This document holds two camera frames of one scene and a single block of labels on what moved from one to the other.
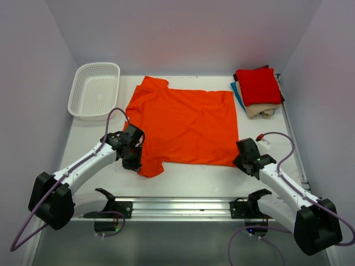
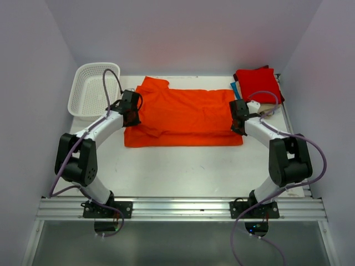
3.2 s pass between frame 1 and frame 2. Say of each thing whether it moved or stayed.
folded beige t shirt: stayed
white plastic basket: stayed
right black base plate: stayed
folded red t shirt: stayed
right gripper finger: moved
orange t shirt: moved
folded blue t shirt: stayed
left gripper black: moved
